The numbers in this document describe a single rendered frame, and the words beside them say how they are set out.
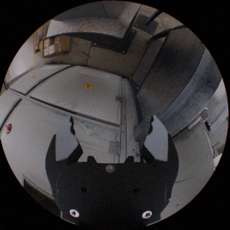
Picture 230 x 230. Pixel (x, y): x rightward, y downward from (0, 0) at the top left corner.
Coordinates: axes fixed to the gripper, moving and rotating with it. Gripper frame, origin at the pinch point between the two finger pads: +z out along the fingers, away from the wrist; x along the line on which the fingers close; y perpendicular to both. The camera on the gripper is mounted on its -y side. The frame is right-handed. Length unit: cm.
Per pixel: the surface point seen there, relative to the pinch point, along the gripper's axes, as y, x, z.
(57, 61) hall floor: -42, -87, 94
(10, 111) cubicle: -3, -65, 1
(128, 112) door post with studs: 15.8, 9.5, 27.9
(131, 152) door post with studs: 22.1, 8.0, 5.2
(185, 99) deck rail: -2.5, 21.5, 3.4
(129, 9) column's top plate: -30.6, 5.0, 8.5
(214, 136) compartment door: 18, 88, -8
